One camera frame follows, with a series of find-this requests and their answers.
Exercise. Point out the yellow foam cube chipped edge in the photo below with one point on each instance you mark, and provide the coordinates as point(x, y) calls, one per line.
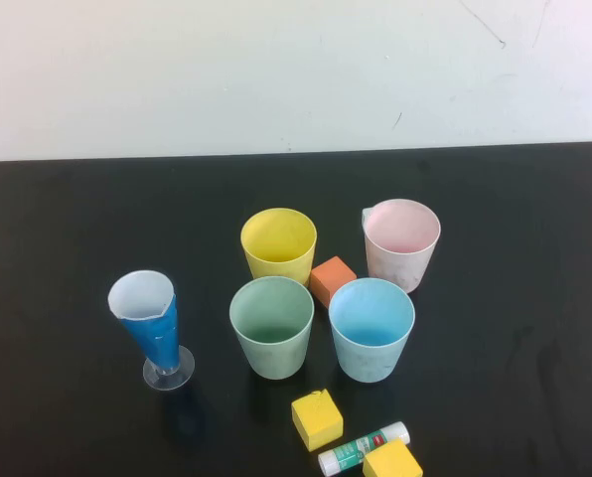
point(316, 417)

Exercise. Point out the blue paper-lined conical measuring cup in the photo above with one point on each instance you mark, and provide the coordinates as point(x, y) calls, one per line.
point(152, 333)

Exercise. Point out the light blue plastic cup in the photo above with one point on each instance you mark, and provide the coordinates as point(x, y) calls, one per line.
point(370, 360)

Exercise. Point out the white block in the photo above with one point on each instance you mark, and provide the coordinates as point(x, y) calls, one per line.
point(365, 214)

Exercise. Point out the white green glue stick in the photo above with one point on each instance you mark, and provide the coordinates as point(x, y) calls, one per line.
point(348, 451)

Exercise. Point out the yellow foam cube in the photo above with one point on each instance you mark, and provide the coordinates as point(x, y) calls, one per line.
point(390, 462)

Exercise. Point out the orange foam block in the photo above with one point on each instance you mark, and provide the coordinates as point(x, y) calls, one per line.
point(332, 275)

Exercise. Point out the green plastic cup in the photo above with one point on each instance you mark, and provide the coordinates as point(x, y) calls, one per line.
point(271, 350)

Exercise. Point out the yellow plastic cup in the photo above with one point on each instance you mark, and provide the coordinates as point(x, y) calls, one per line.
point(258, 266)

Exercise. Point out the pink plastic cup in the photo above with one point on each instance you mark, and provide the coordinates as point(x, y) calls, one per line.
point(400, 268)

